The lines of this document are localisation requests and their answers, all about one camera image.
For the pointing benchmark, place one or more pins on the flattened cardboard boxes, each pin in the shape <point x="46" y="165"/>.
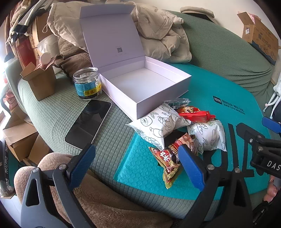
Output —
<point x="22" y="140"/>

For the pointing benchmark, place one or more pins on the printed cardboard box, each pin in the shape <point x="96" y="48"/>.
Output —
<point x="261" y="36"/>

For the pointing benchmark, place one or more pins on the white printed bread packet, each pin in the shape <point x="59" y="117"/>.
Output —
<point x="158" y="126"/>
<point x="208" y="137"/>

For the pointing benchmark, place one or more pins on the green covered sofa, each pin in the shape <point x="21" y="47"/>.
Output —
<point x="57" y="109"/>

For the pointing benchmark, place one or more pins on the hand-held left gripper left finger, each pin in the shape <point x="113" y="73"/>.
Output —
<point x="82" y="166"/>

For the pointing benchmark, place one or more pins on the beige padded jacket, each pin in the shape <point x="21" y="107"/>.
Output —
<point x="158" y="28"/>

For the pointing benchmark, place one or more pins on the person's right hand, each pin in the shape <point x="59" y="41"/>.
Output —
<point x="271" y="189"/>

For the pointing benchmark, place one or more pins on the teal bubble mailer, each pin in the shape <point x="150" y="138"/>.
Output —
<point x="219" y="87"/>

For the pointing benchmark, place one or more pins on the white gift box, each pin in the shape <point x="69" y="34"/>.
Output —
<point x="140" y="79"/>

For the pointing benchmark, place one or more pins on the beige cushion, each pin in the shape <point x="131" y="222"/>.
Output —
<point x="196" y="10"/>

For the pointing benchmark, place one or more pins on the brown plush blanket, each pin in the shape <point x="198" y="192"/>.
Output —
<point x="98" y="206"/>

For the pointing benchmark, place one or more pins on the white plastic bag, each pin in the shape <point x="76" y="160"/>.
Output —
<point x="47" y="45"/>

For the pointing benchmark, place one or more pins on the tall cardboard box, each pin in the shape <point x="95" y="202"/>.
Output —
<point x="39" y="30"/>

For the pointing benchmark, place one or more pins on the brown striped pillow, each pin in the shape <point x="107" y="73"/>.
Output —
<point x="72" y="59"/>

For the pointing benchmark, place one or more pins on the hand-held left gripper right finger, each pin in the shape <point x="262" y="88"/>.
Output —
<point x="191" y="168"/>

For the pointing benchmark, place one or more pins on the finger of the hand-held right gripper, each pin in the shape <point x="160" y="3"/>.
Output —
<point x="271" y="123"/>
<point x="244" y="130"/>

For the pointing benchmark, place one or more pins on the small open cardboard box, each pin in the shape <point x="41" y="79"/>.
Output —
<point x="41" y="84"/>

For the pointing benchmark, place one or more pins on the clear plastic stand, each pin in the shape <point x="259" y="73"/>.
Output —
<point x="176" y="102"/>

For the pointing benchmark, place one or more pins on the heap of clothes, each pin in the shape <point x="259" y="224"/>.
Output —
<point x="24" y="15"/>

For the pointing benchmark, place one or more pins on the clear jar with blue label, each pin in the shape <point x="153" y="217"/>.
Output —
<point x="87" y="84"/>

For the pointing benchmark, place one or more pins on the red box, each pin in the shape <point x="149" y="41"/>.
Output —
<point x="25" y="52"/>

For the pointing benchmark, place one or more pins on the black smartphone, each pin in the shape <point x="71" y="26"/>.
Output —
<point x="90" y="122"/>

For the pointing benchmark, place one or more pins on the brown red snack packet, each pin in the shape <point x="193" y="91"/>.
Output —
<point x="173" y="159"/>

